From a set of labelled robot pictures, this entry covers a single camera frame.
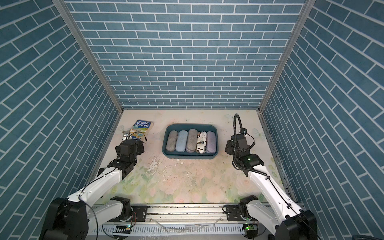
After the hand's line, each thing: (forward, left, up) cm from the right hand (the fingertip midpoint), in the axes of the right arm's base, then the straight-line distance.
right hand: (235, 144), depth 82 cm
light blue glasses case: (+5, +32, -8) cm, 34 cm away
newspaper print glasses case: (+3, +19, -8) cm, 21 cm away
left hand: (-2, +58, -2) cm, 58 cm away
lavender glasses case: (+6, +13, -9) cm, 17 cm away
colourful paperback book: (+16, +64, -12) cm, 67 cm away
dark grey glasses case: (+6, +26, -8) cm, 27 cm away
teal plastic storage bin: (+22, +22, -15) cm, 34 cm away
